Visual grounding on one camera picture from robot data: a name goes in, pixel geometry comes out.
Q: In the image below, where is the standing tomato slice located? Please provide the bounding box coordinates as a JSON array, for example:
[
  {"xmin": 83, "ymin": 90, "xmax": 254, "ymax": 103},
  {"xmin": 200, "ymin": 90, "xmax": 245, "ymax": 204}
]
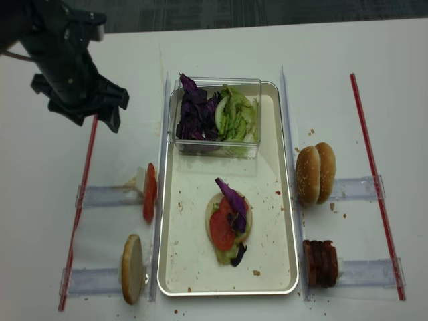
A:
[{"xmin": 142, "ymin": 163, "xmax": 158, "ymax": 223}]

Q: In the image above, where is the green lettuce pile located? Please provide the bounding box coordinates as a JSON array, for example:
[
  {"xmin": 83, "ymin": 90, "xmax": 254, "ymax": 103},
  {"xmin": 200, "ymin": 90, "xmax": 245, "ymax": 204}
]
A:
[{"xmin": 215, "ymin": 84, "xmax": 260, "ymax": 159}]

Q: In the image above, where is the purple lettuce leaf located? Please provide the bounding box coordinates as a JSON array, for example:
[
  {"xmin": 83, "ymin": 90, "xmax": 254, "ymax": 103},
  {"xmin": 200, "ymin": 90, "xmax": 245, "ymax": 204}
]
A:
[{"xmin": 215, "ymin": 177, "xmax": 248, "ymax": 268}]

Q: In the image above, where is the sesame bun top front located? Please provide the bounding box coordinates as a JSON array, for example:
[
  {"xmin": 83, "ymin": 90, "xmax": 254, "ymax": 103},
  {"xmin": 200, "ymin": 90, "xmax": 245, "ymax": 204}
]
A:
[{"xmin": 296, "ymin": 146, "xmax": 321, "ymax": 205}]

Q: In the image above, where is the standing bun bottom half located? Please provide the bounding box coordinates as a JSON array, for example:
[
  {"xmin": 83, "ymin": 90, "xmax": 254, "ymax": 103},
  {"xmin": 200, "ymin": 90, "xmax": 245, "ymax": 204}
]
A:
[{"xmin": 121, "ymin": 234, "xmax": 144, "ymax": 305}]

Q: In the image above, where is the purple lettuce pile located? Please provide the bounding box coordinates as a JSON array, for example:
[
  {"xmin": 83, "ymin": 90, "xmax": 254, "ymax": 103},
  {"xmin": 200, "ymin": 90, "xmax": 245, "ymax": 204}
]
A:
[{"xmin": 176, "ymin": 74, "xmax": 221, "ymax": 141}]

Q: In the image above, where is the clear plastic salad container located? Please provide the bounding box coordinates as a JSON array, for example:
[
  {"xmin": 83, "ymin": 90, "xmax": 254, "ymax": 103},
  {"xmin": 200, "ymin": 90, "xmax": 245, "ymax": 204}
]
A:
[{"xmin": 168, "ymin": 73, "xmax": 261, "ymax": 157}]

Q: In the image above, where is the acrylic rail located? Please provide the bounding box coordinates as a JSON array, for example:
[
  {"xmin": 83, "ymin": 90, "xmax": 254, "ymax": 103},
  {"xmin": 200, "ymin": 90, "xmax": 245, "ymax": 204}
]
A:
[
  {"xmin": 336, "ymin": 259, "xmax": 406, "ymax": 288},
  {"xmin": 328, "ymin": 175, "xmax": 385, "ymax": 201},
  {"xmin": 59, "ymin": 267, "xmax": 122, "ymax": 296},
  {"xmin": 75, "ymin": 185, "xmax": 144, "ymax": 208}
]

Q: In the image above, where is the lower left acrylic rail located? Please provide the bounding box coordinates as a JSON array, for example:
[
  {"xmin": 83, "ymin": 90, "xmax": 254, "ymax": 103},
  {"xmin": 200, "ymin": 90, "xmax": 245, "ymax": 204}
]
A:
[{"xmin": 59, "ymin": 267, "xmax": 122, "ymax": 296}]

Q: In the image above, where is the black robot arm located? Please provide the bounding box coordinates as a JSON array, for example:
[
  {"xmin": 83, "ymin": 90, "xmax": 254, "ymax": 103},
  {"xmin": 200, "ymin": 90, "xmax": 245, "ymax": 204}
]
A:
[{"xmin": 1, "ymin": 1, "xmax": 129, "ymax": 133}]

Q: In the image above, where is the upper left acrylic rail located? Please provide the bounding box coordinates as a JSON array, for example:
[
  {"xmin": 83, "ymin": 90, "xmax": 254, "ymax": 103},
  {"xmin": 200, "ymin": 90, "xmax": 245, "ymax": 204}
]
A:
[{"xmin": 75, "ymin": 185, "xmax": 144, "ymax": 208}]

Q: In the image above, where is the white metal tray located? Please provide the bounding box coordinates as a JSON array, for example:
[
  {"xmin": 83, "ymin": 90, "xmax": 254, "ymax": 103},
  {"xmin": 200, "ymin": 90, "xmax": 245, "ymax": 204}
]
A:
[{"xmin": 157, "ymin": 82, "xmax": 299, "ymax": 296}]

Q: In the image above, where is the tomato slice on bun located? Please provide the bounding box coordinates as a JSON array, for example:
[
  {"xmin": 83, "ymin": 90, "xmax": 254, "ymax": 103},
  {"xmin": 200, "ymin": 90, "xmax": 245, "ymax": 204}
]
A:
[{"xmin": 209, "ymin": 197, "xmax": 237, "ymax": 251}]

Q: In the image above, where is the red tape strip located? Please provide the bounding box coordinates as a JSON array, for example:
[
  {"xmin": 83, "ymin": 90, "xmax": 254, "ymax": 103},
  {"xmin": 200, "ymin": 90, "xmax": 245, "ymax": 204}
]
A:
[
  {"xmin": 350, "ymin": 73, "xmax": 407, "ymax": 301},
  {"xmin": 58, "ymin": 116, "xmax": 98, "ymax": 312}
]

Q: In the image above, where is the clear acrylic divider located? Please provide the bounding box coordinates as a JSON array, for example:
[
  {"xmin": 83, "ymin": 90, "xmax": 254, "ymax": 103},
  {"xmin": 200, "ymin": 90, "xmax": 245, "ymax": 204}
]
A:
[
  {"xmin": 148, "ymin": 72, "xmax": 171, "ymax": 303},
  {"xmin": 280, "ymin": 66, "xmax": 313, "ymax": 302}
]

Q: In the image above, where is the right clear acrylic divider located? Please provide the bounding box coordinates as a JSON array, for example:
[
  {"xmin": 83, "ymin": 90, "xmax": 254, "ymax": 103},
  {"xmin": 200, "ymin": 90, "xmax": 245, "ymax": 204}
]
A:
[{"xmin": 280, "ymin": 66, "xmax": 313, "ymax": 302}]

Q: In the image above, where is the left red tape strip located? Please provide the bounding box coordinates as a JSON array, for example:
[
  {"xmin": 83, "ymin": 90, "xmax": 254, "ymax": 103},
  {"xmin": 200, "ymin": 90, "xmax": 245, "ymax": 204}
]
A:
[{"xmin": 58, "ymin": 116, "xmax": 98, "ymax": 312}]

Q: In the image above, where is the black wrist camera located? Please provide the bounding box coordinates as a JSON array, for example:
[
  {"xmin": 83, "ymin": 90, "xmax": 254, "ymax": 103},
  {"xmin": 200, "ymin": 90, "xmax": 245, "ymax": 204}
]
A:
[{"xmin": 68, "ymin": 9, "xmax": 107, "ymax": 42}]

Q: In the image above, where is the white bacon pusher block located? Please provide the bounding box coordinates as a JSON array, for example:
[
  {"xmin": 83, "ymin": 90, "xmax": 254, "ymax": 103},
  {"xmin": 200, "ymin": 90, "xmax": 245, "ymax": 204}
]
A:
[{"xmin": 335, "ymin": 257, "xmax": 344, "ymax": 280}]

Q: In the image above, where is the left clear acrylic divider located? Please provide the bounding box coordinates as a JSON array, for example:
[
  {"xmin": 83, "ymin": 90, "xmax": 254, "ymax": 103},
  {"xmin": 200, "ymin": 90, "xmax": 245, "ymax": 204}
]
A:
[{"xmin": 148, "ymin": 72, "xmax": 171, "ymax": 303}]

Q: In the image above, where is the green lettuce under tomato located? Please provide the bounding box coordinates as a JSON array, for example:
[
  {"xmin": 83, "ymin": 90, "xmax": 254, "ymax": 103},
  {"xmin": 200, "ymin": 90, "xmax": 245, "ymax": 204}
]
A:
[{"xmin": 211, "ymin": 201, "xmax": 252, "ymax": 267}]

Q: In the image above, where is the white plastic pusher block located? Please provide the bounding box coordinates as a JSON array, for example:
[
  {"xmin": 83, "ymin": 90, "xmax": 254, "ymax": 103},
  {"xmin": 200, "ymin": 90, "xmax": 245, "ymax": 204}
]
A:
[{"xmin": 134, "ymin": 167, "xmax": 146, "ymax": 195}]

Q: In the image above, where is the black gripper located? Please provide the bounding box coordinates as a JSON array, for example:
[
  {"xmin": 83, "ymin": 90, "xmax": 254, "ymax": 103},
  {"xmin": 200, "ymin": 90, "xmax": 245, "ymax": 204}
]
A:
[{"xmin": 19, "ymin": 1, "xmax": 129, "ymax": 134}]

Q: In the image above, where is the stack of bacon slices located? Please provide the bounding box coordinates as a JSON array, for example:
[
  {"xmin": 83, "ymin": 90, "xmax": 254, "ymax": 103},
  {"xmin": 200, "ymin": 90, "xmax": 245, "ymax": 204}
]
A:
[{"xmin": 303, "ymin": 240, "xmax": 338, "ymax": 288}]

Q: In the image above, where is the bottom bun on tray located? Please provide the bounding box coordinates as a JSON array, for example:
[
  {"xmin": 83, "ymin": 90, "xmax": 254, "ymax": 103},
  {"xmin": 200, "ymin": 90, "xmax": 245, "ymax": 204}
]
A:
[{"xmin": 205, "ymin": 191, "xmax": 253, "ymax": 243}]

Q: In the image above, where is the sesame bun top rear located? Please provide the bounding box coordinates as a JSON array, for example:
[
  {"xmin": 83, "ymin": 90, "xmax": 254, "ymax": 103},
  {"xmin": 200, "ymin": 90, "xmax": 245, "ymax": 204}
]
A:
[{"xmin": 316, "ymin": 142, "xmax": 336, "ymax": 204}]

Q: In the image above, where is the upper right acrylic rail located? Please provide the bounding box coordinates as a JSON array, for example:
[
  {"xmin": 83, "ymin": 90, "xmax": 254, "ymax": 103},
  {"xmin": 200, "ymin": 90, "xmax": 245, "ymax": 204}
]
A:
[{"xmin": 328, "ymin": 175, "xmax": 385, "ymax": 201}]

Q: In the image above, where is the right red tape strip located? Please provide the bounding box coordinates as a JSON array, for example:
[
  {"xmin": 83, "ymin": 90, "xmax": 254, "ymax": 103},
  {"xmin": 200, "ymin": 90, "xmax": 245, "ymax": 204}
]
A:
[{"xmin": 350, "ymin": 73, "xmax": 407, "ymax": 301}]

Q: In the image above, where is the lower right acrylic rail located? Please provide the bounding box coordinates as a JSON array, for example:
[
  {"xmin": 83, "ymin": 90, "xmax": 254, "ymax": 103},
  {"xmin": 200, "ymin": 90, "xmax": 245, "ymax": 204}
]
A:
[{"xmin": 336, "ymin": 259, "xmax": 406, "ymax": 288}]

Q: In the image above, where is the sesame bun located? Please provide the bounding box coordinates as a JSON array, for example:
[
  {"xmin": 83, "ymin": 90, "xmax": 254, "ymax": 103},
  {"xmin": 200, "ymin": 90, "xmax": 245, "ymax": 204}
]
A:
[
  {"xmin": 316, "ymin": 142, "xmax": 336, "ymax": 204},
  {"xmin": 296, "ymin": 146, "xmax": 321, "ymax": 205}
]

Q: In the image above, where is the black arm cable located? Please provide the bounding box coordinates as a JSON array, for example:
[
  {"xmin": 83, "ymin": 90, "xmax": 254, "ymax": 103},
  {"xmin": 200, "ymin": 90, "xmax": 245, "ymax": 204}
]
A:
[{"xmin": 0, "ymin": 49, "xmax": 36, "ymax": 64}]

